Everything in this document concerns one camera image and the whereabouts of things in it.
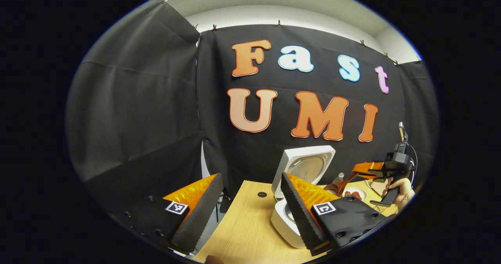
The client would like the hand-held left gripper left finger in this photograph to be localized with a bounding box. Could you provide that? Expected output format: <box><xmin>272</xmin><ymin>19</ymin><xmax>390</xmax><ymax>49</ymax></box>
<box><xmin>117</xmin><ymin>173</ymin><xmax>224</xmax><ymax>255</ymax></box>

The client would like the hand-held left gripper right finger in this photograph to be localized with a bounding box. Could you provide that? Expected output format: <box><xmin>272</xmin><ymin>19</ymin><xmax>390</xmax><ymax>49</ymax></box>
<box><xmin>280</xmin><ymin>173</ymin><xmax>386</xmax><ymax>257</ymax></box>

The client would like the white rice cooker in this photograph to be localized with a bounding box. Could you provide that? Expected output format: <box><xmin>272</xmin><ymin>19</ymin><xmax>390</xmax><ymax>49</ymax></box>
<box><xmin>271</xmin><ymin>145</ymin><xmax>336</xmax><ymax>249</ymax></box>

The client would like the brown wooden spoon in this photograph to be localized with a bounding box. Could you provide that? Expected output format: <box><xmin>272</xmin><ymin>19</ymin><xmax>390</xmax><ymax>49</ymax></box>
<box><xmin>324</xmin><ymin>173</ymin><xmax>359</xmax><ymax>196</ymax></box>

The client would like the white round plate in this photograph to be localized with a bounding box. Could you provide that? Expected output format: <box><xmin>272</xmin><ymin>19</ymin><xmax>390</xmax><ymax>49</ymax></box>
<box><xmin>342</xmin><ymin>187</ymin><xmax>368</xmax><ymax>202</ymax></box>

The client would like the black backdrop cloth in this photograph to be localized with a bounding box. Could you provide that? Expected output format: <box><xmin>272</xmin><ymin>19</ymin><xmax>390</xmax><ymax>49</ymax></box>
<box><xmin>66</xmin><ymin>0</ymin><xmax>439</xmax><ymax>221</ymax></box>

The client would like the row of black cloth clips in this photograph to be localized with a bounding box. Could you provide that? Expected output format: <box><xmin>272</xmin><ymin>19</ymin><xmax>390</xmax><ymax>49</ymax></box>
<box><xmin>162</xmin><ymin>0</ymin><xmax>400</xmax><ymax>67</ymax></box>

